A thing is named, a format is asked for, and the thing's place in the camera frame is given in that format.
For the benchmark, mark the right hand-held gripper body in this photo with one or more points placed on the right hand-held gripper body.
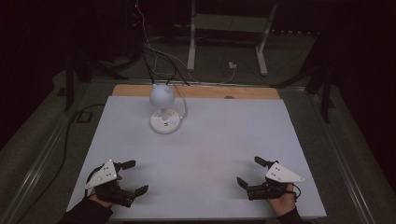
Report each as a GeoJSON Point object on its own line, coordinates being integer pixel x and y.
{"type": "Point", "coordinates": [280, 174]}

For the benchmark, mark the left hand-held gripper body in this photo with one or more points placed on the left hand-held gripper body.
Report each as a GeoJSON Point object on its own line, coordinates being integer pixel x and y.
{"type": "Point", "coordinates": [106, 174]}

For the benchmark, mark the person's left hand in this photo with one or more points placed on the person's left hand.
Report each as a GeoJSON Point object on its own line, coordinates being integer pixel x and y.
{"type": "Point", "coordinates": [104, 203]}

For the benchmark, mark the person's right hand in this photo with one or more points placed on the person's right hand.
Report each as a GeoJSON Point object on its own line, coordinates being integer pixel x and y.
{"type": "Point", "coordinates": [285, 203]}

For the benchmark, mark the white table mat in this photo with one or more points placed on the white table mat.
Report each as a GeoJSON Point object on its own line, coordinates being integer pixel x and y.
{"type": "Point", "coordinates": [202, 161]}

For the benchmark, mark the white round-headed desk lamp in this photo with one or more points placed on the white round-headed desk lamp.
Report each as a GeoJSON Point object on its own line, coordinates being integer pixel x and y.
{"type": "Point", "coordinates": [162, 96]}

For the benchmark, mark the black stand legs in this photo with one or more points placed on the black stand legs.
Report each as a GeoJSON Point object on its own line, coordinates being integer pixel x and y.
{"type": "Point", "coordinates": [69, 84]}
{"type": "Point", "coordinates": [326, 93]}

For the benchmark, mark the white metal stand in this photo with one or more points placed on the white metal stand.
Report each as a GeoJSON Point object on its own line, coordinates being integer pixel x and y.
{"type": "Point", "coordinates": [191, 46]}

